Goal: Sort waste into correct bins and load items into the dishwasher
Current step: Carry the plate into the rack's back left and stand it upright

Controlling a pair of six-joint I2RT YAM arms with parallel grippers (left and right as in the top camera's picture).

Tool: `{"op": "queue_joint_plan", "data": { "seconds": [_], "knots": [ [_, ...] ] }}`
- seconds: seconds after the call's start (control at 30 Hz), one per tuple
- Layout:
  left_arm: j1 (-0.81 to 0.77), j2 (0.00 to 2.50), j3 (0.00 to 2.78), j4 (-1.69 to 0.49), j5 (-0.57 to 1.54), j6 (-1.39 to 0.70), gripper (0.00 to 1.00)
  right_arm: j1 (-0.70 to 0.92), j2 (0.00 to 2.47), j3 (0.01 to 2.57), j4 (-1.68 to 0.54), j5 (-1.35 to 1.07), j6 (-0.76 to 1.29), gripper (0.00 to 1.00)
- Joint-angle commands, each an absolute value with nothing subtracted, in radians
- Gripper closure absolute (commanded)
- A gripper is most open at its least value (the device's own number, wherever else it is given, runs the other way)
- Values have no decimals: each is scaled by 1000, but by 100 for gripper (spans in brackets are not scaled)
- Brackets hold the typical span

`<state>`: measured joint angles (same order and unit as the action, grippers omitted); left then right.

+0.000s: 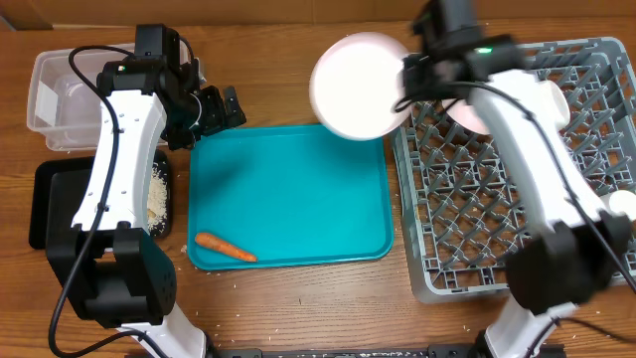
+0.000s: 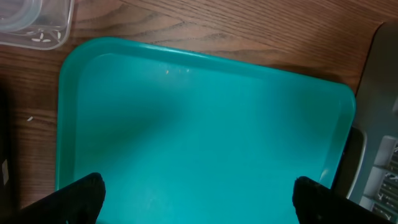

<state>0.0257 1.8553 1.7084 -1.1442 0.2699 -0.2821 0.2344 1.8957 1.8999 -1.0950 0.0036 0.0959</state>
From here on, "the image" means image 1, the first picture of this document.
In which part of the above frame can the white bowl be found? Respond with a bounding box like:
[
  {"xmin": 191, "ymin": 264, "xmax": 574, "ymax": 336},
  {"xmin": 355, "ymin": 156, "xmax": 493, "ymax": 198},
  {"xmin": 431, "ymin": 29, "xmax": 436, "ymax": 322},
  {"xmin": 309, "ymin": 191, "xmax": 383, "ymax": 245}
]
[
  {"xmin": 539, "ymin": 81, "xmax": 570, "ymax": 130},
  {"xmin": 442, "ymin": 99, "xmax": 490, "ymax": 135}
]

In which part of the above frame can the white dinner plate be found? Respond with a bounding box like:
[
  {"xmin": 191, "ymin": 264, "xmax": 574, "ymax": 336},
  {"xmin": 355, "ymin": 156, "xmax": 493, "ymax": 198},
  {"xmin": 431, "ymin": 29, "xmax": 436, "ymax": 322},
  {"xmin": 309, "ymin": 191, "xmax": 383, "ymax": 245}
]
[{"xmin": 309, "ymin": 32, "xmax": 408, "ymax": 141}]

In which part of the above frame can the orange carrot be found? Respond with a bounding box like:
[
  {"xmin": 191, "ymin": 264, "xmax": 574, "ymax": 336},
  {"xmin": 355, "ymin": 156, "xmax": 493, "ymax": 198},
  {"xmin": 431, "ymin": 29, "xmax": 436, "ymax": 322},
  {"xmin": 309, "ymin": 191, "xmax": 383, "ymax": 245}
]
[{"xmin": 195, "ymin": 233, "xmax": 258, "ymax": 263}]

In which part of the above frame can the white cup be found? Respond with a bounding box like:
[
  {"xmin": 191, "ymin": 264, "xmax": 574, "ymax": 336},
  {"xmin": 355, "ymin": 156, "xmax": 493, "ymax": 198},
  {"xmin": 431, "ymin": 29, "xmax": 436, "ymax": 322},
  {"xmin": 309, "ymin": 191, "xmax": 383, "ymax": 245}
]
[{"xmin": 600, "ymin": 190, "xmax": 636, "ymax": 222}]

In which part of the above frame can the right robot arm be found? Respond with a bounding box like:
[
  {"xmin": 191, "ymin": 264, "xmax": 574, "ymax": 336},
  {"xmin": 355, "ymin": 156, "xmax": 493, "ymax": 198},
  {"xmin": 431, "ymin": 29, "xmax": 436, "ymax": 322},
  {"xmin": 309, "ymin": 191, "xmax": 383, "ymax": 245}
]
[{"xmin": 397, "ymin": 1, "xmax": 632, "ymax": 357}]

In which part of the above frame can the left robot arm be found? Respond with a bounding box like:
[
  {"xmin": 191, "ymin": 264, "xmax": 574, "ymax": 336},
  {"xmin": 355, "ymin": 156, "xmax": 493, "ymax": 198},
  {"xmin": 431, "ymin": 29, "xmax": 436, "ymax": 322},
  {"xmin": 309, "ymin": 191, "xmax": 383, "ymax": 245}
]
[{"xmin": 46, "ymin": 24, "xmax": 246, "ymax": 357}]

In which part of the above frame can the grey dishwasher rack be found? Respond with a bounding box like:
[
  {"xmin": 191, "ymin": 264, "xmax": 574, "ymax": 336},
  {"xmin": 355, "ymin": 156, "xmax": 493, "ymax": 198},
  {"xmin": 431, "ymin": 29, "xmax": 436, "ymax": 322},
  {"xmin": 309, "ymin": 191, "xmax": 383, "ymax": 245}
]
[{"xmin": 392, "ymin": 37, "xmax": 635, "ymax": 303}]

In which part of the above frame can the teal serving tray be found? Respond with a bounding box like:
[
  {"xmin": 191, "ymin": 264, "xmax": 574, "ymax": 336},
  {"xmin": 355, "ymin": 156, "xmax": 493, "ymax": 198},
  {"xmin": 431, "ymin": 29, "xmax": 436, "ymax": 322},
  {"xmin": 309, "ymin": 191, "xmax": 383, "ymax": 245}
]
[{"xmin": 187, "ymin": 124, "xmax": 394, "ymax": 270}]

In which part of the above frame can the spilled rice pile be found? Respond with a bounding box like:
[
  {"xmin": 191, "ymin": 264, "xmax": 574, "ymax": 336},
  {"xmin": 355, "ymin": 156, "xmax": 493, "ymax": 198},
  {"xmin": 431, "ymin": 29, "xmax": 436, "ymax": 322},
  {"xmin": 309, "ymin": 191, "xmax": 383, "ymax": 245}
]
[{"xmin": 147, "ymin": 164, "xmax": 168, "ymax": 236}]

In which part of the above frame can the clear plastic bin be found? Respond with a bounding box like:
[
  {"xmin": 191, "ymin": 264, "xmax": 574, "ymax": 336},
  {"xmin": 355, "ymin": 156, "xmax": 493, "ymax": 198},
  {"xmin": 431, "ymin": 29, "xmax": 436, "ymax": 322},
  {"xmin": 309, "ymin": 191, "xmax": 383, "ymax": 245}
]
[{"xmin": 27, "ymin": 43, "xmax": 205, "ymax": 152}]

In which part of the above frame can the black tray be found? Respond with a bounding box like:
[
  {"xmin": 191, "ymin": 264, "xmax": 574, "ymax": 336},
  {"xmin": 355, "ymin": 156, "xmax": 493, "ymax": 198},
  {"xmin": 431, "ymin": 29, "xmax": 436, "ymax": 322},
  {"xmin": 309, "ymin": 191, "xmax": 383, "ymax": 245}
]
[{"xmin": 29, "ymin": 149, "xmax": 172, "ymax": 250}]

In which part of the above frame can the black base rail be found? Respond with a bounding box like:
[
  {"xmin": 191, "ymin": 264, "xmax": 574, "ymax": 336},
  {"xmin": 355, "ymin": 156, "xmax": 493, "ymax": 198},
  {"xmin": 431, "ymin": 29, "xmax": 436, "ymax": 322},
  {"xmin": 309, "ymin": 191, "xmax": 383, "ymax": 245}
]
[{"xmin": 123, "ymin": 342, "xmax": 566, "ymax": 358}]

